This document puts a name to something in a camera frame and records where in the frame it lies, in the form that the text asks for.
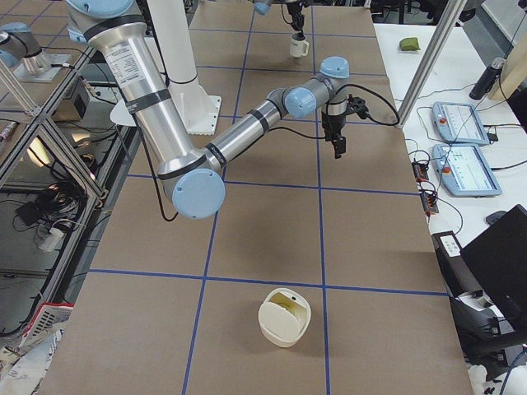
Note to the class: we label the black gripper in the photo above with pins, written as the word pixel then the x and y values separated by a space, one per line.
pixel 333 127
pixel 296 15

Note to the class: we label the white mug grey inside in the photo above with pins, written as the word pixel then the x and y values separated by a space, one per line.
pixel 299 48

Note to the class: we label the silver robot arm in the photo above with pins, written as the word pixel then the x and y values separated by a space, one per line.
pixel 190 175
pixel 262 7

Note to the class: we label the second robot arm behind glass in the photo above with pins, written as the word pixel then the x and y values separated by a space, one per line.
pixel 18 40

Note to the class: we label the upper orange usb hub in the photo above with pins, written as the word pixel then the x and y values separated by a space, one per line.
pixel 420 171

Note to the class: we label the orange usb hub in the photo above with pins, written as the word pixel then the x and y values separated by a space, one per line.
pixel 420 171
pixel 429 202

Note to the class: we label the lower orange usb hub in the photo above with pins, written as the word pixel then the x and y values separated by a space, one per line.
pixel 429 202

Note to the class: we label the green cloth pouch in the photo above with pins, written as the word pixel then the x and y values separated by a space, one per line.
pixel 409 44

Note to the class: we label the upper teach pendant tablet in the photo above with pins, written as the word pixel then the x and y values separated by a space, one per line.
pixel 459 123

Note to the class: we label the teach pendant tablet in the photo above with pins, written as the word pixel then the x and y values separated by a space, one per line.
pixel 459 123
pixel 463 170

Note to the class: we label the lower teach pendant tablet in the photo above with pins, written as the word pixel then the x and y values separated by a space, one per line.
pixel 463 170

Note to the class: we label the black water bottle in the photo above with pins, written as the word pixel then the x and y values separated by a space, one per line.
pixel 487 80

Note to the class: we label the cream round bowl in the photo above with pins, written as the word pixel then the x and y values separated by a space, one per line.
pixel 284 317

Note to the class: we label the black laptop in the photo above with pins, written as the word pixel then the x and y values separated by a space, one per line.
pixel 497 260

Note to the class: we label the black power adapter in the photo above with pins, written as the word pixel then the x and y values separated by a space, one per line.
pixel 29 213

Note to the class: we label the white plastic basket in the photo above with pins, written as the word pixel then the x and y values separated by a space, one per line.
pixel 48 318

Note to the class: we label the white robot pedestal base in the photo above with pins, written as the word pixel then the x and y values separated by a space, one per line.
pixel 170 47

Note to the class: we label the aluminium frame post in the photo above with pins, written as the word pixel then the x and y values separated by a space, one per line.
pixel 446 24

